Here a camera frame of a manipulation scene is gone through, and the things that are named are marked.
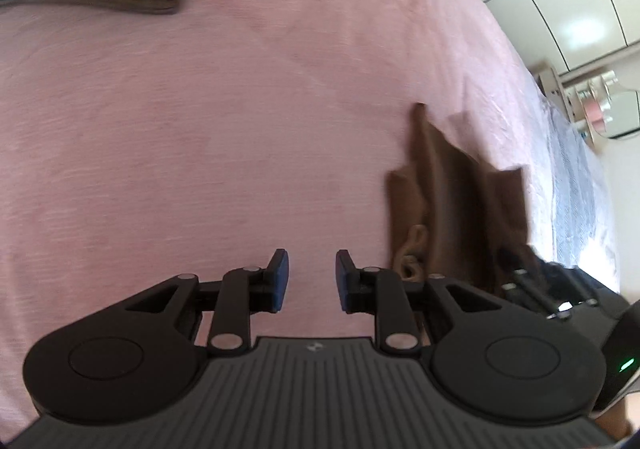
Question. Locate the brown shirt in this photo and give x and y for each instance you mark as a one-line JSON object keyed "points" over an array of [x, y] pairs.
{"points": [[450, 189]]}

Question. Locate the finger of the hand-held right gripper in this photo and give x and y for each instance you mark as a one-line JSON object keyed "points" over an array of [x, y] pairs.
{"points": [[535, 291]]}

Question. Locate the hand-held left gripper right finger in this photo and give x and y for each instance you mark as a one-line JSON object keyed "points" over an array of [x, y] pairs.
{"points": [[342, 281]]}

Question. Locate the pink jar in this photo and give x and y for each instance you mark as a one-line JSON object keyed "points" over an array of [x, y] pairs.
{"points": [[596, 113]]}

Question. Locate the wooden vanity shelf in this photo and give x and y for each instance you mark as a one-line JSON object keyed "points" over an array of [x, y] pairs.
{"points": [[575, 99]]}

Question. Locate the pink bed sheet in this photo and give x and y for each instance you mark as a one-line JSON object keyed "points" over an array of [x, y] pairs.
{"points": [[200, 129]]}

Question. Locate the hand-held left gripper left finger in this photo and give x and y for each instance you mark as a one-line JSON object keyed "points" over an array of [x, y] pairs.
{"points": [[281, 279]]}

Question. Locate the grey blanket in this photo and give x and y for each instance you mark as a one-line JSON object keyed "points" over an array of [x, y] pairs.
{"points": [[575, 189]]}

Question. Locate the person's right forearm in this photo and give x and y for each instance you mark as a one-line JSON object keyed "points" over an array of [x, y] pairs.
{"points": [[620, 424]]}

